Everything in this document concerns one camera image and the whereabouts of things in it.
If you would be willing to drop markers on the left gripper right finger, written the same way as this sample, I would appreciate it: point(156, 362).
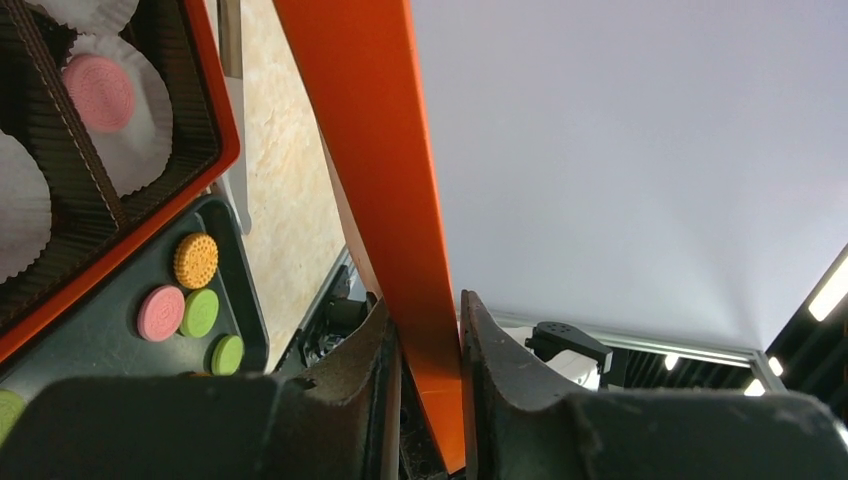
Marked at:
point(523, 420)

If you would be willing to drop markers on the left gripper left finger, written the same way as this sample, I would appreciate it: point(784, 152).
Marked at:
point(338, 419)

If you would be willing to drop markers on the orange cookie box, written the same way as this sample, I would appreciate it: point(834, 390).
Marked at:
point(93, 229)

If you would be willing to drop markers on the orange box lid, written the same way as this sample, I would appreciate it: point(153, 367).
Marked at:
point(359, 65)

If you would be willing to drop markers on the pink cookie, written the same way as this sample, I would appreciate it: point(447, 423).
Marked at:
point(101, 91)
point(161, 313)

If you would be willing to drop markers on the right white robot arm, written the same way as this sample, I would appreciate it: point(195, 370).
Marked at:
point(566, 349)

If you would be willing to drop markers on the green cookie bottom right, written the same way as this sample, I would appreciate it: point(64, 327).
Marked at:
point(227, 355)

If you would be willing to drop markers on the green cookie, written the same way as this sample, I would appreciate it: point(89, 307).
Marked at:
point(201, 311)
point(227, 355)
point(12, 406)

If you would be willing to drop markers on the green cookie right middle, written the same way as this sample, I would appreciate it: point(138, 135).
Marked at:
point(201, 311)

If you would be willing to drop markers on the orange cookie top right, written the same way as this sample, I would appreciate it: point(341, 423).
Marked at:
point(195, 260)

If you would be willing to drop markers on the black cookie tray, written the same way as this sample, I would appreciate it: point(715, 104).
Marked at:
point(98, 336)

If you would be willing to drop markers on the green cookie top left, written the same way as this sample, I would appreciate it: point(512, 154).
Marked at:
point(12, 406)

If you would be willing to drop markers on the paper cup front middle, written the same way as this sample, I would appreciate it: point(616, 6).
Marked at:
point(26, 215)

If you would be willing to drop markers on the paper cup back right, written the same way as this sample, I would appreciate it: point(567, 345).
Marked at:
point(98, 17)

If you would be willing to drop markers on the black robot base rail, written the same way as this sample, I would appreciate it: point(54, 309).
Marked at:
point(337, 312)

